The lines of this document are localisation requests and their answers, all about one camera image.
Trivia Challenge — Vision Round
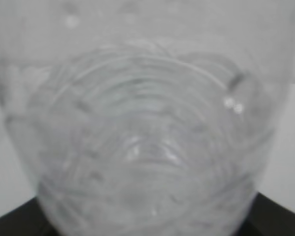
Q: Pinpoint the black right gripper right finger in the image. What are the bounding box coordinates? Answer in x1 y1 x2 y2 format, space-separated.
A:
238 193 295 236

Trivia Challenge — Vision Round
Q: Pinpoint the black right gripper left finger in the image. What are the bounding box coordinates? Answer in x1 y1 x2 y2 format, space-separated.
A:
0 198 60 236

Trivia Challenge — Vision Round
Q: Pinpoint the clear plastic water bottle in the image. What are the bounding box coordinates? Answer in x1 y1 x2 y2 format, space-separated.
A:
0 0 295 236

